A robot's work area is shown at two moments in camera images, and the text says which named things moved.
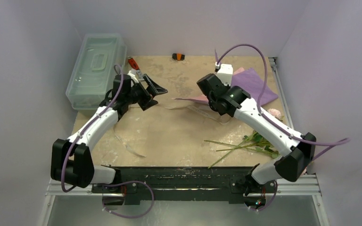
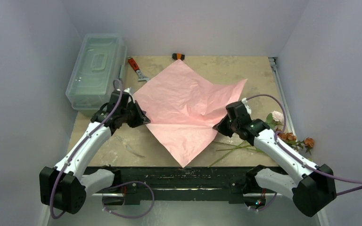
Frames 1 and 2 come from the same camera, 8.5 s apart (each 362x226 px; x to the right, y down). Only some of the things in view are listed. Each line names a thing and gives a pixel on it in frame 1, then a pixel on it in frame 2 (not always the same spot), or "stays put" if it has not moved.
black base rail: (133, 182) stays put
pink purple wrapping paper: (250, 81) → (183, 107)
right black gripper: (208, 86) → (224, 126)
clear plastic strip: (129, 147) stays put
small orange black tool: (178, 56) stays put
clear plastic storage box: (96, 61) stays put
